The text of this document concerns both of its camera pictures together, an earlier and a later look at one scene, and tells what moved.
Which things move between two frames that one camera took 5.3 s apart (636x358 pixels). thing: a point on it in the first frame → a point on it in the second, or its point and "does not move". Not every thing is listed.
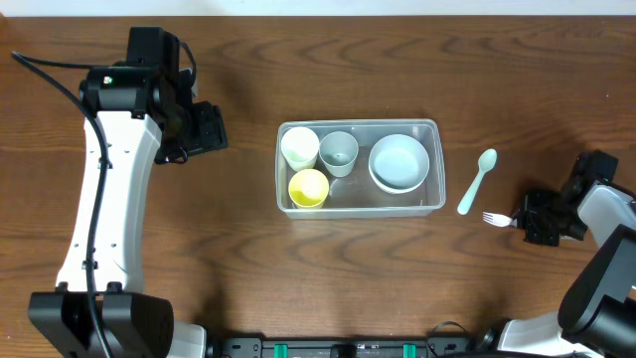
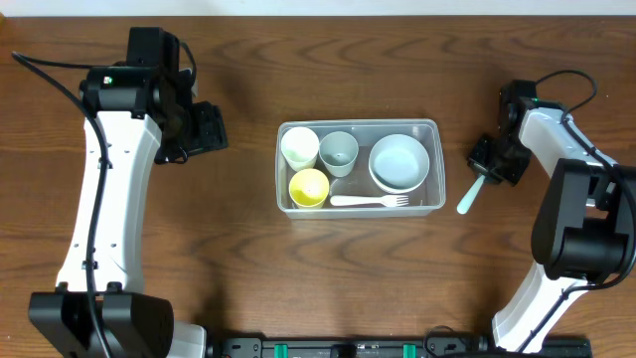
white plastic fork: [499, 219] → [386, 201]
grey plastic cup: [338, 151] does not move
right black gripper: [533, 218] → [482, 159]
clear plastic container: [367, 168] does not move
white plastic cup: [300, 146] does not move
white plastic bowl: [394, 177] does not move
